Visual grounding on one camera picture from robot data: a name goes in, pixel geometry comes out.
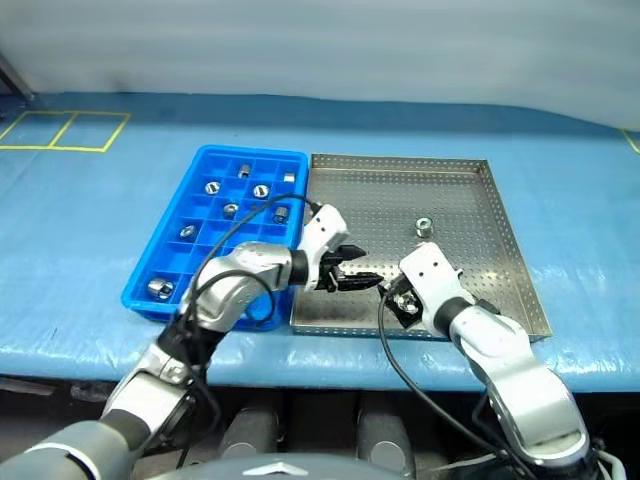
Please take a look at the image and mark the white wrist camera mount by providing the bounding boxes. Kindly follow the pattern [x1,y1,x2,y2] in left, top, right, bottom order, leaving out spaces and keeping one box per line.
[298,203,350,292]
[398,241,476,335]

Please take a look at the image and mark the grey robot torso cover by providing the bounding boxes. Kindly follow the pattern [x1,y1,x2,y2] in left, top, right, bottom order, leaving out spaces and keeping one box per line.
[164,452,386,480]

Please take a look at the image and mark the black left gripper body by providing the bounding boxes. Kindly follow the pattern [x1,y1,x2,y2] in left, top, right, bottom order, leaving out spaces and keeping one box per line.
[315,248,346,295]

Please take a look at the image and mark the blue plastic compartment tray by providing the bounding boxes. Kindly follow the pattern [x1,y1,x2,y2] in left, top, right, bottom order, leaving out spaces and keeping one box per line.
[120,144,310,333]

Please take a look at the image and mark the blue plastic table cover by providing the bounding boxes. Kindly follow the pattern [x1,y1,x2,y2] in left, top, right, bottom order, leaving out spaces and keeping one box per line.
[0,92,640,392]

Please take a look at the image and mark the dark rounded shape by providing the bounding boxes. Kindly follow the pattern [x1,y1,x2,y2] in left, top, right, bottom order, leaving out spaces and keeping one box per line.
[219,407,281,461]
[357,409,416,476]

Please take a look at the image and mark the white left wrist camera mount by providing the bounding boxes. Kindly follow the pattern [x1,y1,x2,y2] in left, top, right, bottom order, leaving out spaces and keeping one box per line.
[298,203,350,292]

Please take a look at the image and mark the perforated steel tray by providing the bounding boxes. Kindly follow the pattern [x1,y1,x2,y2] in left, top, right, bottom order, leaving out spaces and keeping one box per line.
[288,152,554,343]

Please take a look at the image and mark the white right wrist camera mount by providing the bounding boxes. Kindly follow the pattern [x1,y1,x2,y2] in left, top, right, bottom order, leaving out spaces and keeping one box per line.
[398,241,476,335]

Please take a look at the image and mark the grey metal frame bar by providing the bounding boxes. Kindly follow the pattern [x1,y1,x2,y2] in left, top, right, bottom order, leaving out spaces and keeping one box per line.
[0,52,36,101]

